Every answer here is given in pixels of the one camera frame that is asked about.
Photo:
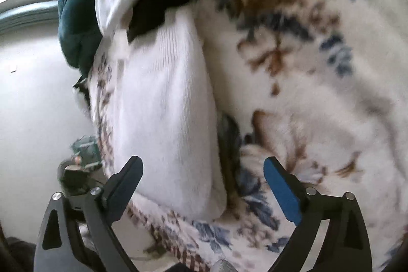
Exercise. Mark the teal storage rack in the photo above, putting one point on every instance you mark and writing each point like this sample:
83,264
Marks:
84,151

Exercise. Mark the folded dark teal quilt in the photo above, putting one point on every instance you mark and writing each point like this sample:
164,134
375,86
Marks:
79,10

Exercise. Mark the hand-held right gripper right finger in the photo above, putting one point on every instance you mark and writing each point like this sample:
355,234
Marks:
282,192

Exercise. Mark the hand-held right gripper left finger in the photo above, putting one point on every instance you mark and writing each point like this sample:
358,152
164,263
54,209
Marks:
122,192

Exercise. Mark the white knit sweater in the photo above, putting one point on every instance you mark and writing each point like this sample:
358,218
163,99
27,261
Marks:
165,116

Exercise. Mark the floral bed blanket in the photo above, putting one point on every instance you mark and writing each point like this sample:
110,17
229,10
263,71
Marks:
318,100

